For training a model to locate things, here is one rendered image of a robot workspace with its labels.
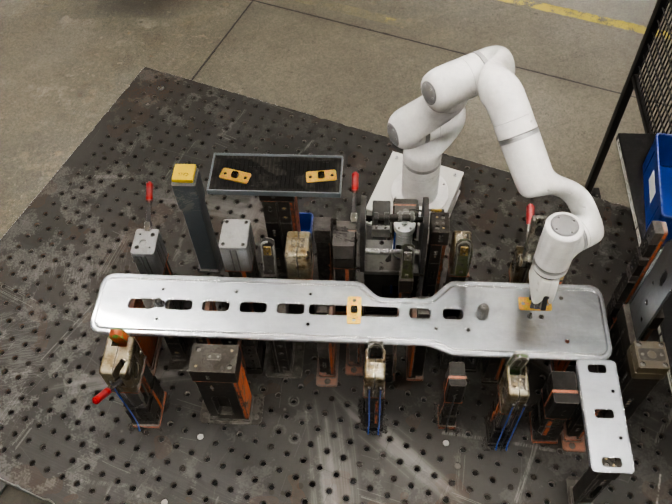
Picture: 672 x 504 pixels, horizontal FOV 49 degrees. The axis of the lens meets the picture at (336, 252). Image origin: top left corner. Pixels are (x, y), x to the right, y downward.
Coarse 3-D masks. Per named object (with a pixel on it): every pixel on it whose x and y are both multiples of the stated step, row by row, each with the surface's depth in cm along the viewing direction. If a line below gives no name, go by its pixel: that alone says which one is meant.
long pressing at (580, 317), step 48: (144, 288) 203; (192, 288) 202; (240, 288) 202; (288, 288) 201; (336, 288) 201; (480, 288) 200; (528, 288) 199; (576, 288) 199; (192, 336) 194; (240, 336) 194; (288, 336) 193; (336, 336) 193; (384, 336) 192; (432, 336) 192; (480, 336) 192; (528, 336) 191; (576, 336) 191
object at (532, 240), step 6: (534, 216) 186; (540, 216) 186; (546, 216) 187; (534, 222) 186; (540, 222) 186; (534, 228) 189; (540, 228) 184; (528, 234) 191; (534, 234) 190; (540, 234) 185; (528, 240) 191; (534, 240) 192; (528, 246) 192; (534, 246) 193; (528, 252) 195; (534, 252) 195; (522, 264) 197
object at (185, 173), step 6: (174, 168) 206; (180, 168) 206; (186, 168) 206; (192, 168) 206; (174, 174) 205; (180, 174) 205; (186, 174) 205; (192, 174) 205; (174, 180) 204; (180, 180) 204; (186, 180) 204; (192, 180) 204
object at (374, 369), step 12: (372, 360) 183; (384, 360) 184; (372, 372) 182; (384, 372) 182; (372, 384) 183; (384, 384) 184; (372, 396) 189; (384, 396) 190; (360, 408) 213; (372, 408) 198; (384, 408) 212; (372, 420) 204; (384, 420) 210; (372, 432) 208
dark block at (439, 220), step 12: (432, 216) 199; (444, 216) 200; (432, 228) 197; (444, 228) 197; (432, 240) 199; (444, 240) 199; (432, 252) 205; (444, 252) 204; (432, 264) 210; (432, 276) 216; (432, 288) 220
